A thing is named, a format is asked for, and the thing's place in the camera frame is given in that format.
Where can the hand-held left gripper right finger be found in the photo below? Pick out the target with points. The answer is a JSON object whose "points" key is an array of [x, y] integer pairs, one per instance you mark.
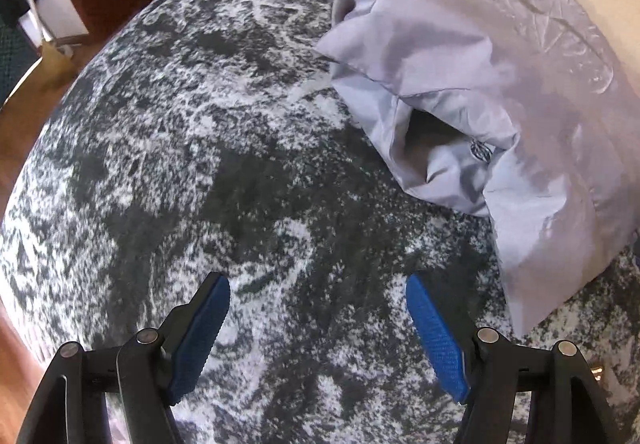
{"points": [[434, 334]]}

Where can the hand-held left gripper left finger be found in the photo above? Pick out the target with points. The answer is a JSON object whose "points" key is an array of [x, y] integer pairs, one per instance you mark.
{"points": [[200, 334]]}

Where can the grey pillowcase with pillow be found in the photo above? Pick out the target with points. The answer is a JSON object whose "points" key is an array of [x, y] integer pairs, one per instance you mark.
{"points": [[480, 89]]}

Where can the grey mottled blanket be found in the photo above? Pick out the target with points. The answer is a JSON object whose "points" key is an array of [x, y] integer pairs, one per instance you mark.
{"points": [[200, 164]]}

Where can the broom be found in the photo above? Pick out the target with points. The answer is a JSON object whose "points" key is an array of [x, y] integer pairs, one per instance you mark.
{"points": [[47, 44]]}

